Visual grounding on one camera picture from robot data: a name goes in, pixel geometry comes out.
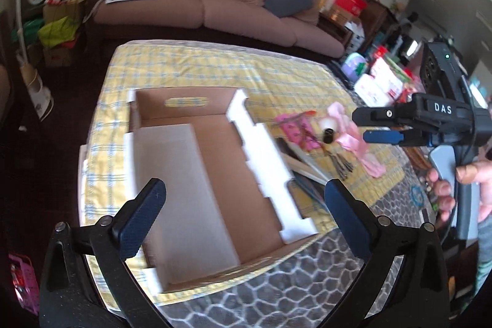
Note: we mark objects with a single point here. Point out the cardboard box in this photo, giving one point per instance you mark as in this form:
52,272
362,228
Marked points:
223,159

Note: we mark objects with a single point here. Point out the wicker basket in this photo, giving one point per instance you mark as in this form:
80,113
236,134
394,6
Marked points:
417,159

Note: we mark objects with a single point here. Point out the white book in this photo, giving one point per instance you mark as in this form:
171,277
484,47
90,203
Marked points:
307,168

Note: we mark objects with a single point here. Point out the yellow plaid tablecloth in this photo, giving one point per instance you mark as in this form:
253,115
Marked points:
230,66

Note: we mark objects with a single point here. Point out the pink plastic basket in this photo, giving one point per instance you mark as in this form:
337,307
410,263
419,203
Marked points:
25,282

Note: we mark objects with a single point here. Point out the blue folder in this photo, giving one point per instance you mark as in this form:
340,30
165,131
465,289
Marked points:
309,193

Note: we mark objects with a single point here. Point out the small white carton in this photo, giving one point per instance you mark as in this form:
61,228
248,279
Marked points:
355,34

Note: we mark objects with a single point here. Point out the pink toe separator sheet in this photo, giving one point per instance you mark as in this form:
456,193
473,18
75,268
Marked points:
296,132

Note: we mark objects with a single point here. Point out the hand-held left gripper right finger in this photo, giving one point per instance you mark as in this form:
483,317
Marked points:
344,216

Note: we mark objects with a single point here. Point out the blue-grey cushion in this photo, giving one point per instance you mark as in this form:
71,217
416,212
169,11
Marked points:
288,1

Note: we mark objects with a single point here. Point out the metal nail clipper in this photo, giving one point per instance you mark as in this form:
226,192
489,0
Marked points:
335,166
346,164

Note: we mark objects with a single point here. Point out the white ball with black cap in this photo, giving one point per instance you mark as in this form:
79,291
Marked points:
328,136

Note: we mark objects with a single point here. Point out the white boxes red print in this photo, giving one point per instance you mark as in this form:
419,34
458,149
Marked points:
378,82

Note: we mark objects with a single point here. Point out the grey stone-pattern mat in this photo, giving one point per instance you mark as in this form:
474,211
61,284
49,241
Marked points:
288,285

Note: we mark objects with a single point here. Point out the person's right forearm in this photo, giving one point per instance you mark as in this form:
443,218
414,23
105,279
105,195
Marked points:
484,266

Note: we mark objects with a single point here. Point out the pink cloth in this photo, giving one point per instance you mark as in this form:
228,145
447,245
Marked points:
348,139

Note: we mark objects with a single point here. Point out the person's right hand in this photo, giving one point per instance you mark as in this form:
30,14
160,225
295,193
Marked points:
444,197

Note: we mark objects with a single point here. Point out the nail file red tip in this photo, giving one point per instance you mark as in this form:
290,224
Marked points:
296,116

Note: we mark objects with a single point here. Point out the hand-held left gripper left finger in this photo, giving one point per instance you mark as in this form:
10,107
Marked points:
142,216

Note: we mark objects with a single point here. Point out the dark wooden cabinet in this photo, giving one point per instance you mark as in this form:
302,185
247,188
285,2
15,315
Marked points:
378,16

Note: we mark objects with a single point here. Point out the lilac round container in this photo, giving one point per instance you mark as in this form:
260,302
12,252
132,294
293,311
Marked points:
353,66

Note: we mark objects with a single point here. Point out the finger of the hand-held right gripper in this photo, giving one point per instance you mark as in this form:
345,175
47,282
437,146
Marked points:
384,137
378,116

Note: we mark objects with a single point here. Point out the flat white foam insert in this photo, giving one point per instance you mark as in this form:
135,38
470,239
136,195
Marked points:
173,174

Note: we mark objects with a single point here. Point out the yellow-green bag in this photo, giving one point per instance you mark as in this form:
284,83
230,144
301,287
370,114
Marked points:
57,30

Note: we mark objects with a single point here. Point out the white floor appliance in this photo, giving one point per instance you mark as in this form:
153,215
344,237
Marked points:
36,89

